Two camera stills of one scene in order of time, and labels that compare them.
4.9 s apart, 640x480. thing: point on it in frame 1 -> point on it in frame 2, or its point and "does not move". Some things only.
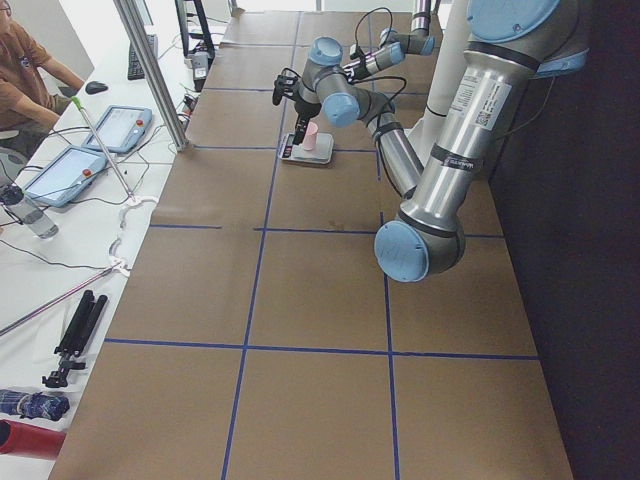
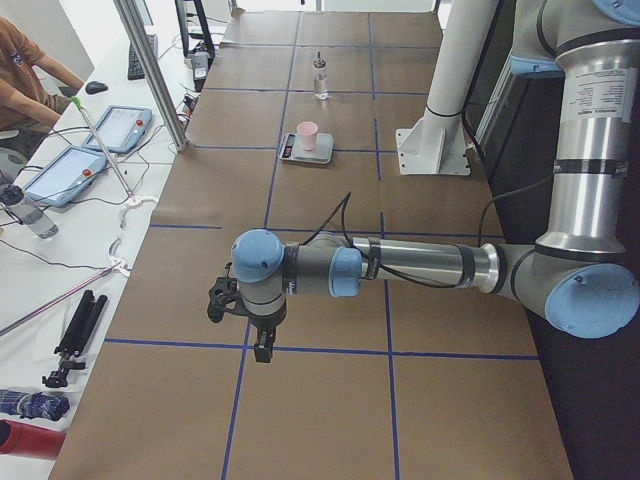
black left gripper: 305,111 -> 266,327
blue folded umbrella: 33,405 does not move
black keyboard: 135,70 does not move
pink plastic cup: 309,142 does not move
